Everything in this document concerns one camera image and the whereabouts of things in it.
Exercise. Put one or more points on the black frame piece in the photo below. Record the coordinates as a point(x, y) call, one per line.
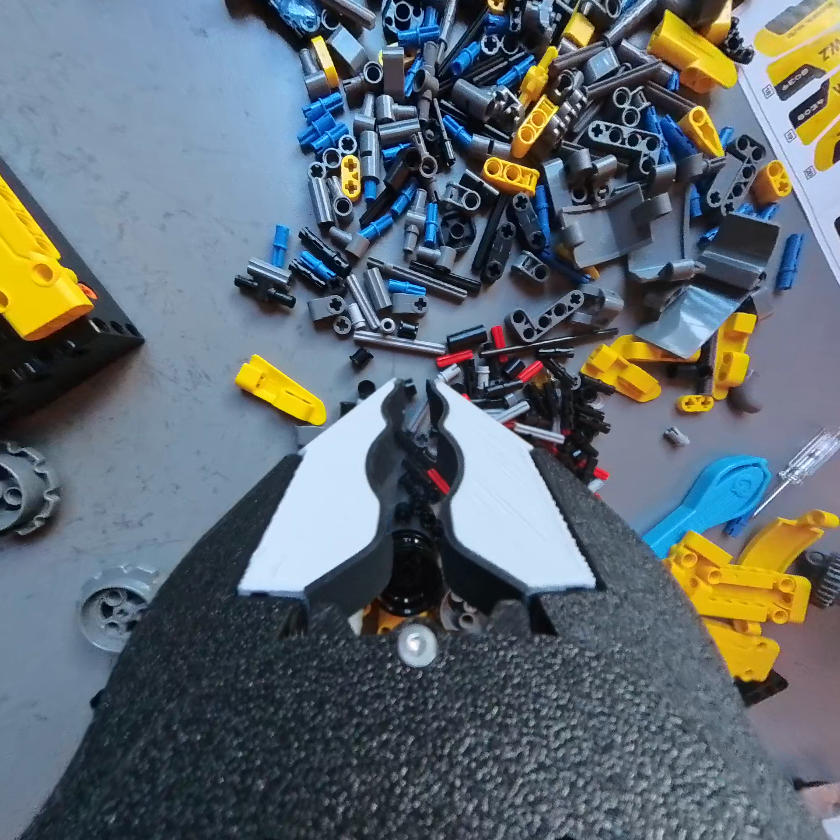
point(761, 688)

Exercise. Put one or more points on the yellow curved panel piece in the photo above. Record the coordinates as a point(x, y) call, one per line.
point(282, 390)

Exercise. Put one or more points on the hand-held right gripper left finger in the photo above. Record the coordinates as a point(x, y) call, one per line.
point(315, 518)

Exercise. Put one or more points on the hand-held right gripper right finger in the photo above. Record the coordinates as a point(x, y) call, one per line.
point(518, 518)

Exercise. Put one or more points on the black toy tyre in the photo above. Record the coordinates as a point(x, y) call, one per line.
point(410, 577)

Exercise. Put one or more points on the pile of building-block parts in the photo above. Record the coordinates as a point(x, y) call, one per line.
point(459, 164)

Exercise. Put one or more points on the black gear piece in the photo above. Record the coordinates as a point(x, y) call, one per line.
point(823, 577)

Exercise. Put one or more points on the blue brick separator tool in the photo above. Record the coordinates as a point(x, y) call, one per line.
point(715, 499)

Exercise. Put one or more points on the grey toy wheel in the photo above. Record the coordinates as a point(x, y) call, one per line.
point(115, 610)
point(19, 489)

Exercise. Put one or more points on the yellow black building-block vehicle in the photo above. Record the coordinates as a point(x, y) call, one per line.
point(33, 275)

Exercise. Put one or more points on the yellow sticker sheet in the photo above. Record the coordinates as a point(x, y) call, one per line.
point(800, 98)

